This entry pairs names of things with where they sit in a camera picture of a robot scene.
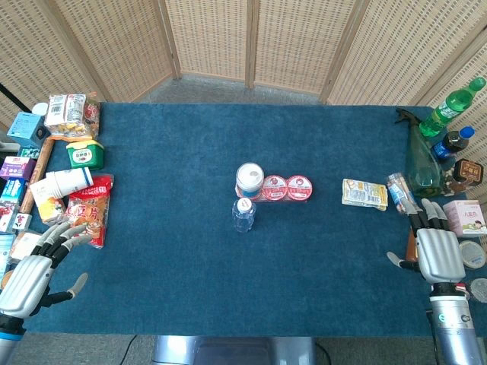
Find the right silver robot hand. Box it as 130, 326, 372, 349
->
387, 198, 467, 284

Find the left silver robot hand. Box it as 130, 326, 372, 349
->
0, 221, 94, 319

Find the clear water bottle white cap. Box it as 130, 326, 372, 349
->
231, 197, 257, 233

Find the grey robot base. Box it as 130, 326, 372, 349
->
151, 335, 317, 365

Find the dark green spray bottle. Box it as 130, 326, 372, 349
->
394, 107, 447, 198

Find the dark cola bottle blue cap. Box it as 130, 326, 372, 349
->
431, 125, 476, 163

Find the bright green soda bottle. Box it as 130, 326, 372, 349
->
419, 76, 487, 138

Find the round white tin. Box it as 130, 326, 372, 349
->
458, 240, 487, 270

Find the clear plastic wrapped pack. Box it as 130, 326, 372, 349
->
8, 230, 43, 264

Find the pale blue white pack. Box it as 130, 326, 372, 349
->
0, 233, 17, 281

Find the pink cardboard box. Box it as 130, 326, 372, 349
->
442, 200, 487, 238

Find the clear round plastic lid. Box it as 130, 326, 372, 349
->
466, 278, 487, 303

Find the small white flower box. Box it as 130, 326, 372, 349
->
12, 212, 33, 231

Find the red fruit print box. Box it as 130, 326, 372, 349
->
0, 204, 21, 234

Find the yellow white snack packet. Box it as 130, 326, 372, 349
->
36, 196, 68, 227

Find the clear snack tube blue label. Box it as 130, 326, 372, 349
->
387, 173, 416, 215

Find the brown lidded nut jar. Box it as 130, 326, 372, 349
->
442, 158, 485, 197

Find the blue white carton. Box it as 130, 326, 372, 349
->
0, 177, 28, 209

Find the large red chips bag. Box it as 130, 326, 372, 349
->
62, 173, 114, 250

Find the yellow snack packet with barcode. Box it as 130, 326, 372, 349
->
341, 178, 389, 211

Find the purple box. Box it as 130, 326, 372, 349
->
0, 155, 37, 182

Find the brown wooden roll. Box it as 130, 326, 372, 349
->
18, 137, 56, 215

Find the green tub yellow lid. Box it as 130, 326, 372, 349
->
65, 139, 105, 171

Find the grey device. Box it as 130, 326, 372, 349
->
0, 131, 21, 154

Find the light blue box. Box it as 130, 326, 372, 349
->
6, 111, 51, 149

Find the white snack bag with barcode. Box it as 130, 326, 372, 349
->
44, 94, 92, 138

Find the red clear snack bag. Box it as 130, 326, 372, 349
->
81, 98, 102, 140

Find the black rod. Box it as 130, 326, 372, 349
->
0, 82, 24, 113

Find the blue table cloth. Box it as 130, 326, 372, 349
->
21, 101, 487, 338

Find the white lidded jar blue band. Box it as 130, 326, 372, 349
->
235, 162, 265, 199

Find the woven bamboo folding screen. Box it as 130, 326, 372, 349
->
0, 0, 487, 206

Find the black floor cable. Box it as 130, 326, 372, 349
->
121, 334, 155, 365
314, 340, 333, 365

